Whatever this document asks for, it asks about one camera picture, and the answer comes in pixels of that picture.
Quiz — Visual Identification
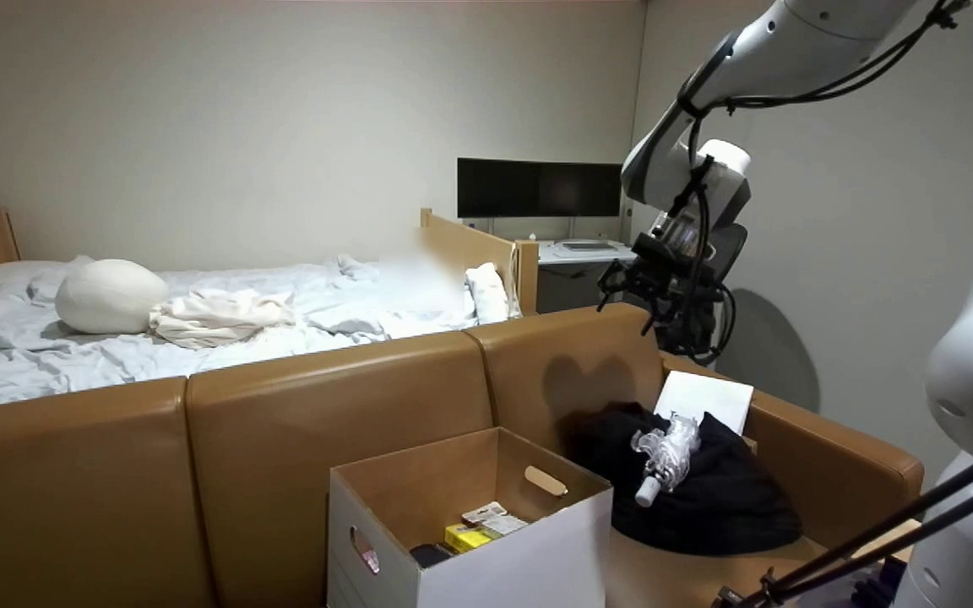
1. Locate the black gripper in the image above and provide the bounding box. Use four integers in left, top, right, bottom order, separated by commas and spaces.
599, 230, 735, 368

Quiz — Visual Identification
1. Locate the umbrella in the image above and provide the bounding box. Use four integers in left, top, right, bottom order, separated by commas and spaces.
627, 408, 704, 511

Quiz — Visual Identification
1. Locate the white cardboard box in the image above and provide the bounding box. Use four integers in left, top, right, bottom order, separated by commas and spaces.
324, 423, 614, 608

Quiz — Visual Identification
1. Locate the white paper sheet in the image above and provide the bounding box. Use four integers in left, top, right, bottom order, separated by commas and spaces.
651, 368, 757, 435

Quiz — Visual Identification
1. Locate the white desk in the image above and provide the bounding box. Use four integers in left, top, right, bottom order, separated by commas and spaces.
533, 233, 638, 314

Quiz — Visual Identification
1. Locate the grey rounded chair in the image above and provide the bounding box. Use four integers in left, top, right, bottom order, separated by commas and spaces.
715, 285, 825, 416

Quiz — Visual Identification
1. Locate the black computer monitor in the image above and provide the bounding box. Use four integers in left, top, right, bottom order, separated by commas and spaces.
457, 155, 627, 223

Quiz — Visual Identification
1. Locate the black cloth pile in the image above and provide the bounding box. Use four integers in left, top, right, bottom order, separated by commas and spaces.
566, 397, 805, 557

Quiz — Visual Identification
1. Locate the white blister package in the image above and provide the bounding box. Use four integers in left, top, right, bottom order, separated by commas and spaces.
461, 501, 529, 538

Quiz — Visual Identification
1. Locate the yellow book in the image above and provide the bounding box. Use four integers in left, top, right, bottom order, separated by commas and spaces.
443, 521, 496, 557

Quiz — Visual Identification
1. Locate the cream crumpled cloth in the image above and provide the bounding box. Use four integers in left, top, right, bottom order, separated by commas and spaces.
146, 286, 298, 350

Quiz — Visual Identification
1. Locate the round white pillow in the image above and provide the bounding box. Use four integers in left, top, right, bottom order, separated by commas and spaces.
55, 254, 172, 337

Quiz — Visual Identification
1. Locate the tan leather sofa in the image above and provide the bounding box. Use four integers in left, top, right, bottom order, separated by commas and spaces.
0, 300, 930, 608

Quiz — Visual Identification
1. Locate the flat white pillow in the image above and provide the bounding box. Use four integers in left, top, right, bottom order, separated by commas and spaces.
0, 255, 74, 298

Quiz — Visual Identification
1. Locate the wooden bed frame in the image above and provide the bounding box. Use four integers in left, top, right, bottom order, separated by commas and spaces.
0, 202, 545, 319

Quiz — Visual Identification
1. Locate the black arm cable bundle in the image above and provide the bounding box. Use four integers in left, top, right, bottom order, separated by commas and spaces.
718, 431, 973, 608

